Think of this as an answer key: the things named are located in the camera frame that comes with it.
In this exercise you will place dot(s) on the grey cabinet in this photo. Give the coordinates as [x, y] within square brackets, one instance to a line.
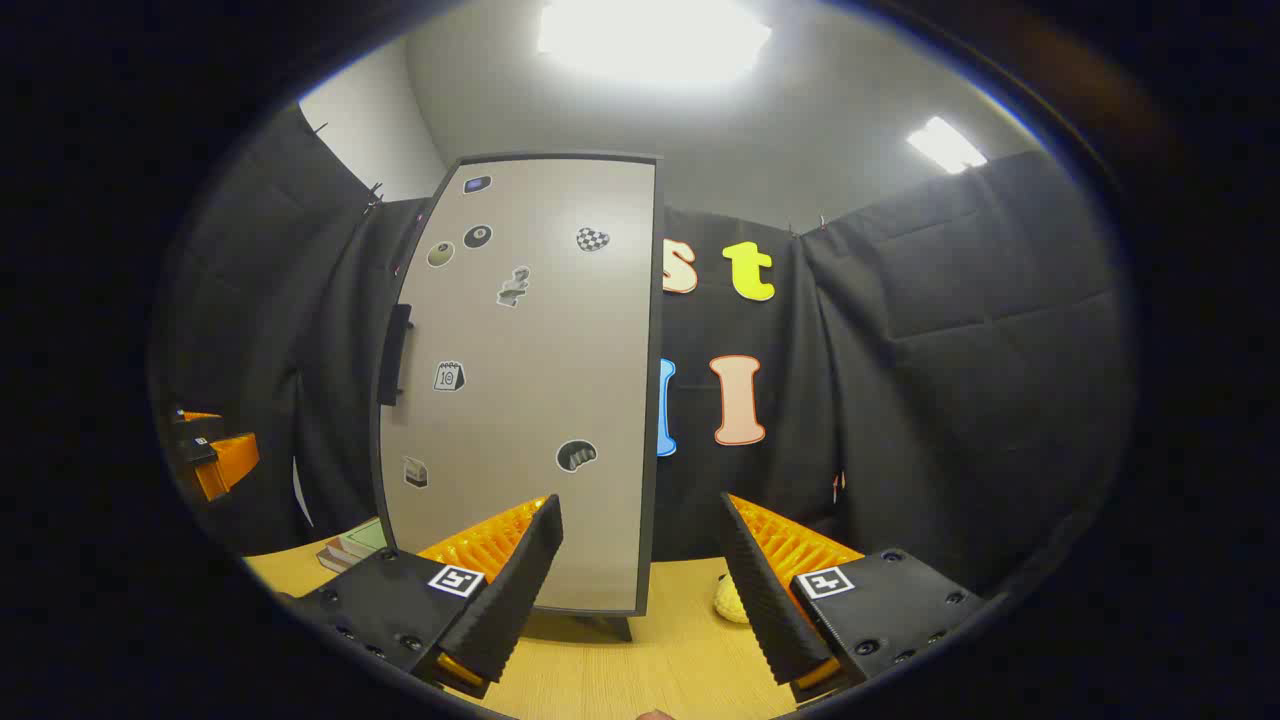
[612, 628]

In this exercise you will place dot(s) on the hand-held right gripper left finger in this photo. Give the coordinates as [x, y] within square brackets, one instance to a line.
[520, 580]

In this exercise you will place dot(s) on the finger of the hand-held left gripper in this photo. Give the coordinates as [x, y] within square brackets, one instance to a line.
[230, 462]
[198, 414]

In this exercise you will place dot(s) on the large ceiling light panel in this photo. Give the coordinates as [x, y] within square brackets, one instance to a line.
[650, 40]

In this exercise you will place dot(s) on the small ceiling light panel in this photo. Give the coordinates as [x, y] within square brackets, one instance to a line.
[945, 145]

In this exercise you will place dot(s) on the green book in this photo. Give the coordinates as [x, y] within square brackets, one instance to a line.
[366, 538]

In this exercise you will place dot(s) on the grey cabinet door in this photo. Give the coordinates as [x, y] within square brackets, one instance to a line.
[520, 400]

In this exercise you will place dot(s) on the black backdrop cloth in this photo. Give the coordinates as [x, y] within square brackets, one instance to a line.
[950, 380]

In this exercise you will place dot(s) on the small yellow object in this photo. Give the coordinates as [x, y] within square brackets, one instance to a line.
[728, 602]

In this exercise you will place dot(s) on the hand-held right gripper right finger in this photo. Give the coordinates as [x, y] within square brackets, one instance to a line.
[765, 610]

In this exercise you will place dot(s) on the brown book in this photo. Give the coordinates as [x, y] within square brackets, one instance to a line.
[335, 556]

